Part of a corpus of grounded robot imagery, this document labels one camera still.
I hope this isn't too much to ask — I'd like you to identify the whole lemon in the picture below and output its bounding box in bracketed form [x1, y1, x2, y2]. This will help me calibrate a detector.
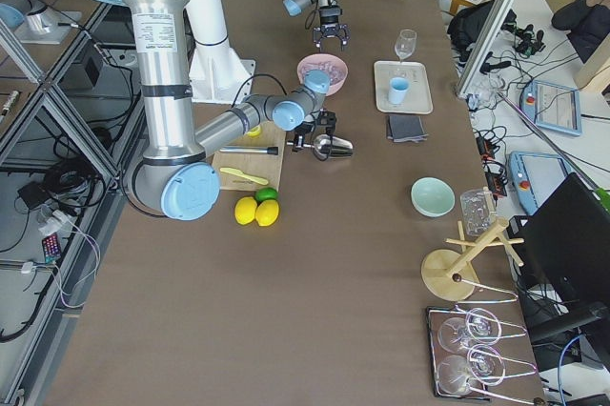
[234, 196, 258, 225]
[254, 199, 280, 227]

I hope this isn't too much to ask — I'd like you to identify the blue teach pendant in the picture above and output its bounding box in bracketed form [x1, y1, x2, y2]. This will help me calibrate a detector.
[520, 80, 582, 136]
[508, 151, 573, 215]

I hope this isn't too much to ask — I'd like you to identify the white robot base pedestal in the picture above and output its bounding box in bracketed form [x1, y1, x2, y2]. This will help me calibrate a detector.
[186, 0, 255, 104]

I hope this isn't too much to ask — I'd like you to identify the black bag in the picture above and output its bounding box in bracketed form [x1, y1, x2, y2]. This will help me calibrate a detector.
[447, 0, 495, 64]

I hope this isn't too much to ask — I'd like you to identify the aluminium frame post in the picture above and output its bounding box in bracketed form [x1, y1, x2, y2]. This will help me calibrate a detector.
[456, 0, 514, 99]

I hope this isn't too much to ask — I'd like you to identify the hanging wine glass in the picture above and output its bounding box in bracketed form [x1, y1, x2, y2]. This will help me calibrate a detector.
[436, 343, 539, 397]
[437, 308, 527, 355]

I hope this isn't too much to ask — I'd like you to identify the black glass rack tray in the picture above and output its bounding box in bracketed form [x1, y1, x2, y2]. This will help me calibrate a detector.
[425, 307, 491, 404]

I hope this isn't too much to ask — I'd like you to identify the hanging wine glass upper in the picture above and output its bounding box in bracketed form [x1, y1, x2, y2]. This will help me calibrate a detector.
[437, 308, 527, 355]

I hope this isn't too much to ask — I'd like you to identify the wooden cutting board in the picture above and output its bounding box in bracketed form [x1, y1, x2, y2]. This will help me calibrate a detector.
[212, 122, 286, 190]

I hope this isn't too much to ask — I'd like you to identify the half lemon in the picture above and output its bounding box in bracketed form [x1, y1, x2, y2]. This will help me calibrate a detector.
[246, 125, 262, 137]

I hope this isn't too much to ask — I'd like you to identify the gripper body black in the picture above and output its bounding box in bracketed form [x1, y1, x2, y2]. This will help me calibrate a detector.
[291, 110, 336, 152]
[312, 6, 349, 43]

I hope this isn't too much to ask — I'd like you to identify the whole lemon far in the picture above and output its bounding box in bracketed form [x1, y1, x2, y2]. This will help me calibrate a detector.
[254, 199, 280, 227]

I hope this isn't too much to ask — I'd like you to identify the black monitor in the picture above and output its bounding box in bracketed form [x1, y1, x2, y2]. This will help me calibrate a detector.
[507, 173, 609, 357]

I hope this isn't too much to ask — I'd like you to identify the hanging wine glass lower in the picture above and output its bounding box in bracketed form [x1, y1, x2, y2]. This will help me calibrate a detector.
[436, 343, 539, 397]

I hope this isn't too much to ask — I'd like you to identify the mint green bowl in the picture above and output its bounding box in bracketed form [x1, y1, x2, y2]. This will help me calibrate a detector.
[411, 177, 456, 217]

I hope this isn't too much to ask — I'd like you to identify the green lime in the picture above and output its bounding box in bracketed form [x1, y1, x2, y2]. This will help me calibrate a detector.
[254, 187, 278, 203]

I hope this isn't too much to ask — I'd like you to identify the smartphone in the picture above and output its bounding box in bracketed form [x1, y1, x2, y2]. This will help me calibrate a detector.
[41, 233, 62, 264]

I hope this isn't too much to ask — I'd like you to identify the whole lemon near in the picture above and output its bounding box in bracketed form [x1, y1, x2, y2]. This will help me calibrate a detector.
[234, 196, 258, 225]

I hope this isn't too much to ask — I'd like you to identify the clear wine glass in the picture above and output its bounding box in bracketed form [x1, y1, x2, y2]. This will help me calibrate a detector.
[394, 29, 417, 63]

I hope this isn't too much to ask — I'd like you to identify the grey folded cloth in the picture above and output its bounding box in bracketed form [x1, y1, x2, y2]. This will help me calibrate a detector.
[386, 113, 428, 143]

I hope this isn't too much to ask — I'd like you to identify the light blue cup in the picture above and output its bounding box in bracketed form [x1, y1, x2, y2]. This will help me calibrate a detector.
[388, 76, 410, 106]

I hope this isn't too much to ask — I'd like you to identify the wooden cup tree stand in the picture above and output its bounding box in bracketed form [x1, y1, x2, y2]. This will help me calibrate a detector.
[421, 216, 523, 305]

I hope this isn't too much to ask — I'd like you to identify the cream plastic tray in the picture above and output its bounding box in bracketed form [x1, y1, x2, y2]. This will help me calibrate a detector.
[374, 60, 433, 115]

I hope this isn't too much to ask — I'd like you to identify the blue teach pendant far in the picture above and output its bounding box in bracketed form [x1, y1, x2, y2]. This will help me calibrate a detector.
[520, 80, 582, 136]

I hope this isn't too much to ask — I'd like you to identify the yellow plastic knife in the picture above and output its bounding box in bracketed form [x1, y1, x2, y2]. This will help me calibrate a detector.
[219, 167, 269, 185]

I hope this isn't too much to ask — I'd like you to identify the pink bowl with ice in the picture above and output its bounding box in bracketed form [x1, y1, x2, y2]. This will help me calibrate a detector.
[296, 53, 348, 96]

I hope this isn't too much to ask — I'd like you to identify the blue teach pendant near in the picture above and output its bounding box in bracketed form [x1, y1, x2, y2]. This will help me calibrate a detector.
[508, 151, 573, 215]

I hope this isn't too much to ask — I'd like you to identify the metal ice scoop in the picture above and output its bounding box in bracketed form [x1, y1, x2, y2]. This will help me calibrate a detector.
[313, 134, 354, 161]

